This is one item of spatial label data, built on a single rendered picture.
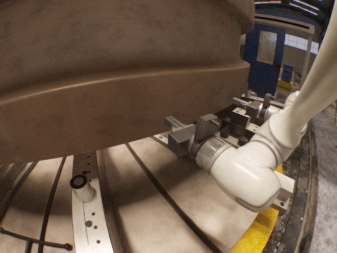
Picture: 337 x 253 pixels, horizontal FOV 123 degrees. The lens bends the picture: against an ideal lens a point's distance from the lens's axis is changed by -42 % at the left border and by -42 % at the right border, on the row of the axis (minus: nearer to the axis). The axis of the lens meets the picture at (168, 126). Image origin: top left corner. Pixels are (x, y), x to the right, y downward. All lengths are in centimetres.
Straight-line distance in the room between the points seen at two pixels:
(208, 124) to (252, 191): 18
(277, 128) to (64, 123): 62
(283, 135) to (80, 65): 66
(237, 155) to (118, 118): 42
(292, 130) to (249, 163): 13
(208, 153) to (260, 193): 15
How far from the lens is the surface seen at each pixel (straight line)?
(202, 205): 110
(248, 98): 210
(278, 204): 128
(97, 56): 64
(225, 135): 105
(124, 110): 57
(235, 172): 32
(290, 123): 37
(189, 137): 41
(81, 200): 69
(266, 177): 33
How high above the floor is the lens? 123
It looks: 30 degrees down
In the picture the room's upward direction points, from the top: 3 degrees clockwise
